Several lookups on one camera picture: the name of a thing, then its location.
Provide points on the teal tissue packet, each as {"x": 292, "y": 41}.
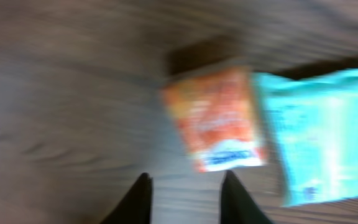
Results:
{"x": 313, "y": 124}

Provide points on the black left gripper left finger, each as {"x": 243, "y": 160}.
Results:
{"x": 136, "y": 206}

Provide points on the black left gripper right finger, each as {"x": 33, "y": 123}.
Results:
{"x": 236, "y": 204}

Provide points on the orange snack packet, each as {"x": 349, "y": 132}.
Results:
{"x": 217, "y": 118}

